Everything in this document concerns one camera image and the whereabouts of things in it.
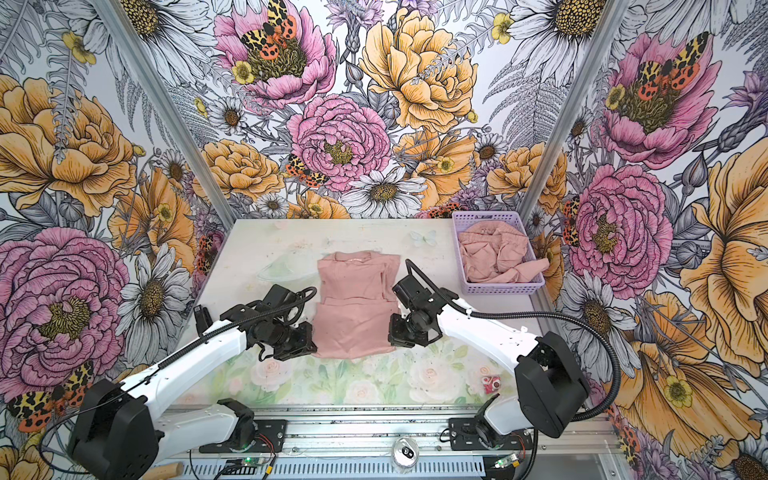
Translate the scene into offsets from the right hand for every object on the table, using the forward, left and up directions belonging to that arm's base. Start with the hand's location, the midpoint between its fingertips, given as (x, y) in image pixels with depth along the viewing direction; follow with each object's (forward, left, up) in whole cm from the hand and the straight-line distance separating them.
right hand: (394, 351), depth 79 cm
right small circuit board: (-23, -26, -10) cm, 36 cm away
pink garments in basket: (+34, -35, -2) cm, 49 cm away
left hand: (-1, +21, -1) cm, 21 cm away
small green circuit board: (-22, +34, -9) cm, 42 cm away
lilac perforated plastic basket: (+52, -28, -4) cm, 59 cm away
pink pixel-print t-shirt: (+15, +11, -6) cm, 19 cm away
